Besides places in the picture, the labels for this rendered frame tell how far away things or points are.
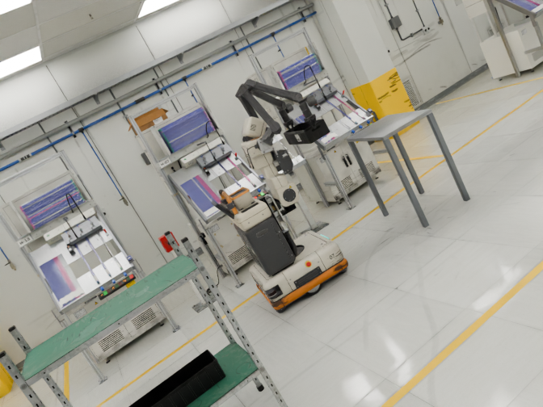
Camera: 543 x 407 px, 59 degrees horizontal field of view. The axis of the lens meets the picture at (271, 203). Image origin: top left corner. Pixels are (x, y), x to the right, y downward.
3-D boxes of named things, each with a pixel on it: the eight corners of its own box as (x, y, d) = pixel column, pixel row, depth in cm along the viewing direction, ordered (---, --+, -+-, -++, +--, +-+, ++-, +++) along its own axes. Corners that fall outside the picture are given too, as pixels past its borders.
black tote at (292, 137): (289, 144, 410) (283, 133, 408) (305, 134, 413) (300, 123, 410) (311, 144, 355) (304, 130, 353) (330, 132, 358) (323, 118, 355)
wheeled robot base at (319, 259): (277, 314, 359) (262, 287, 354) (258, 291, 421) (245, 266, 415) (352, 267, 370) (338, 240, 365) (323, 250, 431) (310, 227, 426)
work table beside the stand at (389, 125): (425, 228, 379) (382, 136, 362) (383, 216, 446) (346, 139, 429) (470, 199, 386) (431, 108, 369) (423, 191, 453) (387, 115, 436)
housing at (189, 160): (226, 149, 510) (225, 140, 499) (187, 173, 494) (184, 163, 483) (222, 145, 514) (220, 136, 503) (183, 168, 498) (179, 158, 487)
